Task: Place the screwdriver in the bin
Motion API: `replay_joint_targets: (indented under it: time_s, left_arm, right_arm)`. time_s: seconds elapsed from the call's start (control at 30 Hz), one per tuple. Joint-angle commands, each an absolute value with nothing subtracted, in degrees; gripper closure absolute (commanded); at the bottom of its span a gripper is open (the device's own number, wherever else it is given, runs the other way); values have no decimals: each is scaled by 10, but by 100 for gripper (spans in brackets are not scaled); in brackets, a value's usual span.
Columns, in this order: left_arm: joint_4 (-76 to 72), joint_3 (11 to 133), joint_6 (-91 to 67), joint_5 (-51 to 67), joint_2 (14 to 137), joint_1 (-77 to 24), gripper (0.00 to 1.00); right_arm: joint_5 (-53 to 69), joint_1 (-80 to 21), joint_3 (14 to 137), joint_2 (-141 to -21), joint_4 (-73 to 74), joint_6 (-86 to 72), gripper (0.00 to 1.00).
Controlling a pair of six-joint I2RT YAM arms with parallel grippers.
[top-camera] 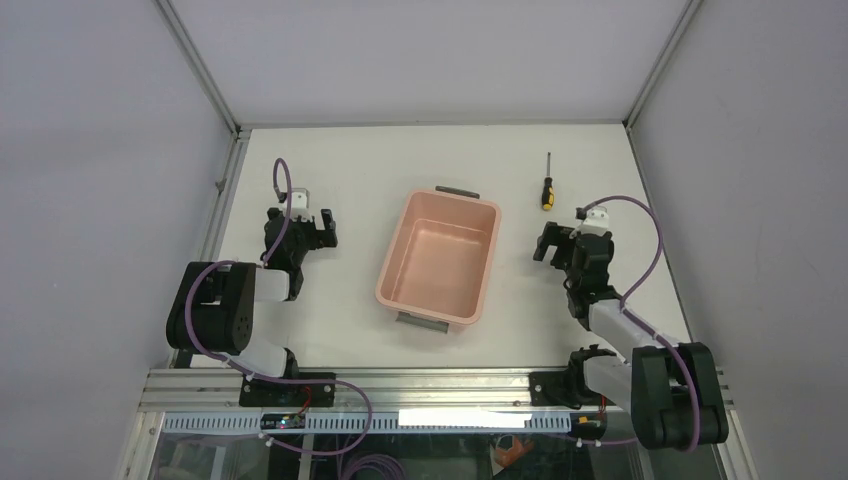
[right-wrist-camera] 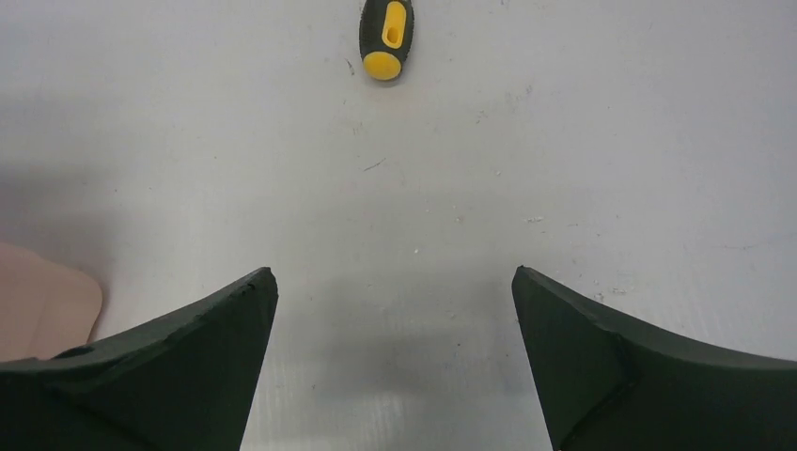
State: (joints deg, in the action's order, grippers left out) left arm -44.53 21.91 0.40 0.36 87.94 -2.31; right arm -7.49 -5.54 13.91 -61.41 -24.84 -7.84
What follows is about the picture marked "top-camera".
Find pink plastic bin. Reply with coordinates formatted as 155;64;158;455
375;186;502;330

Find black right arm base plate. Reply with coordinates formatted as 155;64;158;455
528;369;601;409

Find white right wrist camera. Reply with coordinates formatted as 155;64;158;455
575;206;610;237

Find aluminium left frame post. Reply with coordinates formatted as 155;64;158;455
152;0;241;135

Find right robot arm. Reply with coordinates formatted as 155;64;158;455
528;222;729;450

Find aluminium front rail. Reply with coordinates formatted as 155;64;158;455
139;368;735;415

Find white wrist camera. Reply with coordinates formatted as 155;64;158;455
278;188;314;222
575;206;610;237

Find aluminium frame post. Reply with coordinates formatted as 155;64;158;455
152;0;241;135
623;0;703;134

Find white slotted cable duct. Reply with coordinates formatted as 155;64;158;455
162;409;599;436

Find orange object below table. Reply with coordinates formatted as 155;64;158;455
491;435;535;468

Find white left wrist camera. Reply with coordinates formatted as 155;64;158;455
278;188;314;222

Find aluminium right frame post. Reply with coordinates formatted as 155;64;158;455
623;0;703;134

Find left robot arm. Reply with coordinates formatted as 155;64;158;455
165;207;338;406

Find yellow black screwdriver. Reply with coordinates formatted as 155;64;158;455
540;152;555;211

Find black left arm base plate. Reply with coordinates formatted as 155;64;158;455
238;371;336;409

